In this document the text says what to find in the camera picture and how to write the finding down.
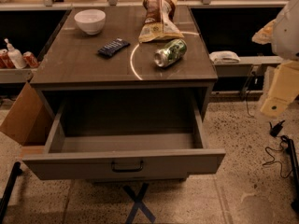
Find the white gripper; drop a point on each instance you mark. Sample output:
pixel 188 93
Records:
pixel 287 34

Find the green soda can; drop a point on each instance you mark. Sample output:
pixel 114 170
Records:
pixel 170 53

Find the open grey top drawer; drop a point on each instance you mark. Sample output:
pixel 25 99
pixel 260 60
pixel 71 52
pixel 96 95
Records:
pixel 86 137

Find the red soda can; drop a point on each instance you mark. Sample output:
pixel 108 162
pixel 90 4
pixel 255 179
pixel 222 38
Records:
pixel 30 59

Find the red can at edge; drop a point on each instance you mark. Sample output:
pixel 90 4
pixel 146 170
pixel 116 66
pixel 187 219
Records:
pixel 5 61

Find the grey side shelf right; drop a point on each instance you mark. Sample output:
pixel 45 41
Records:
pixel 247 66

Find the grey side shelf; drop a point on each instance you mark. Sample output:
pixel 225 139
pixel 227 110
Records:
pixel 247 66
pixel 13 76

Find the folded white cloth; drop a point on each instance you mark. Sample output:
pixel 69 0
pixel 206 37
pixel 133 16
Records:
pixel 224 57

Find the black power adapter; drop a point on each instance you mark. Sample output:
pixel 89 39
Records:
pixel 274 130

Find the brown chip bag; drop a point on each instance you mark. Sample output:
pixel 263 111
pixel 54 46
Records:
pixel 158 23

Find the black stand leg right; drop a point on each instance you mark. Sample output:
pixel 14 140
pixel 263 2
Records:
pixel 295 171

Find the black stand leg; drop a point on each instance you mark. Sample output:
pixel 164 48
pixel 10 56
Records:
pixel 295 171
pixel 15 172

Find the dark blue snack bar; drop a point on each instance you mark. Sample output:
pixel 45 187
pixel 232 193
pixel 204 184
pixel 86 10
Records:
pixel 111 48

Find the white ceramic bowl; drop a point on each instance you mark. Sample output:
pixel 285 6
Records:
pixel 91 21

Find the brown cardboard box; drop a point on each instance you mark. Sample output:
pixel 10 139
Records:
pixel 28 122

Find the white pump bottle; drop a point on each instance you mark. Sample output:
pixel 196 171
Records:
pixel 15 56

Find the grey side shelf left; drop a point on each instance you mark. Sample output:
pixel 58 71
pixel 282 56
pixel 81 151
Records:
pixel 13 76

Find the black stand leg left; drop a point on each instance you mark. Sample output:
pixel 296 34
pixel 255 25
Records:
pixel 15 172

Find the black drawer handle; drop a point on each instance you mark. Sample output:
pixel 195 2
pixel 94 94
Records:
pixel 117 167

